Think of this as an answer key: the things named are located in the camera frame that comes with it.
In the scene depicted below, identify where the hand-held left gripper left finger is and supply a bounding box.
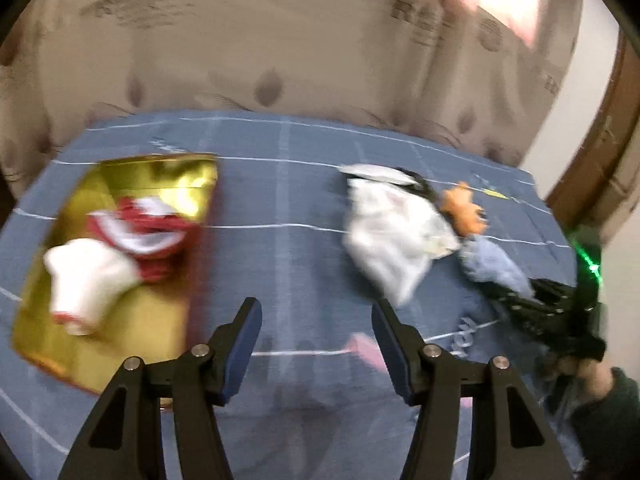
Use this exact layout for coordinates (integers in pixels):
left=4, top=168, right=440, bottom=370
left=59, top=297, right=263, bottom=480

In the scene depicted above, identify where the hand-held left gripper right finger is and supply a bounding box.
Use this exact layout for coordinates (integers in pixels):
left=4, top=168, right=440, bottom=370
left=371, top=298, right=573, bottom=480

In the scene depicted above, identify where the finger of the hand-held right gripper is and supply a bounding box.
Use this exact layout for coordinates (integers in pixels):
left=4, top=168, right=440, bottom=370
left=487, top=285, right=556, bottom=338
left=527, top=277, right=573, bottom=306

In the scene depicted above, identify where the blue cloth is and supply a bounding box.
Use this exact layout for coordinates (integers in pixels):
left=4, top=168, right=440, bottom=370
left=459, top=236, right=535, bottom=298

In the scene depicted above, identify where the orange plush toy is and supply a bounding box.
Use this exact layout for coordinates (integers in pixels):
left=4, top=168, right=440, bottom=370
left=440, top=181, right=489, bottom=237

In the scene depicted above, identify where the white and green tissue packet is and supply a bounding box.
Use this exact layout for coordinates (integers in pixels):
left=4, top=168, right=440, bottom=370
left=341, top=177, right=461, bottom=307

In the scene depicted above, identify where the gold box with red sides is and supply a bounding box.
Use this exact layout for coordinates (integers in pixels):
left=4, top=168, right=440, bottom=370
left=11, top=152, right=219, bottom=395

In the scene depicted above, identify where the white fluffy soft toy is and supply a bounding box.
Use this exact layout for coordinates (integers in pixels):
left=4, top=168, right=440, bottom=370
left=43, top=238, right=143, bottom=336

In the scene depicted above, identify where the person's right hand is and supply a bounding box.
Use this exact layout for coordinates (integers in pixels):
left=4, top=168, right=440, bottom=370
left=550, top=352, right=615, bottom=403

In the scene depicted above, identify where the blue checked bed sheet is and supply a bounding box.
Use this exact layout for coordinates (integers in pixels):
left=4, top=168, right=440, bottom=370
left=0, top=109, right=587, bottom=480

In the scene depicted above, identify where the red and white cloth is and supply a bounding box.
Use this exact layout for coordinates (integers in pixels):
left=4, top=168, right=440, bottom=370
left=86, top=196, right=188, bottom=281

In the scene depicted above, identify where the black zip coin pouch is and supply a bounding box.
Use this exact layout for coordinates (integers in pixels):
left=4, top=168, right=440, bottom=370
left=395, top=167, right=447, bottom=211

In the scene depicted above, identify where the small white floral sachet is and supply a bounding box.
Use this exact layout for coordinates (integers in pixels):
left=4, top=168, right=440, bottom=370
left=339, top=163, right=416, bottom=186

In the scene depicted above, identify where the beige leaf print curtain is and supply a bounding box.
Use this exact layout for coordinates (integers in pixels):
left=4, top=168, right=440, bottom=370
left=0, top=0, right=586, bottom=201

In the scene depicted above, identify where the brown wooden door frame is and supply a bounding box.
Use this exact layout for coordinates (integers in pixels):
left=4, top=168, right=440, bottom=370
left=544, top=30, right=640, bottom=243

